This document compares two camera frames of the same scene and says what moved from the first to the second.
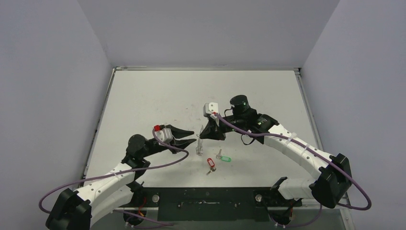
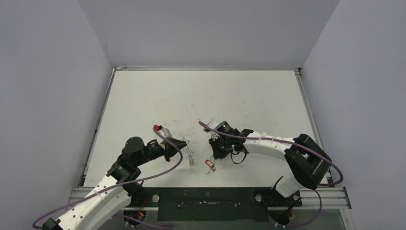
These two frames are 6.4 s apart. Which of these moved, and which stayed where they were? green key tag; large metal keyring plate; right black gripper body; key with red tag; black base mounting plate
Moved: large metal keyring plate; right black gripper body; green key tag
Stayed: key with red tag; black base mounting plate
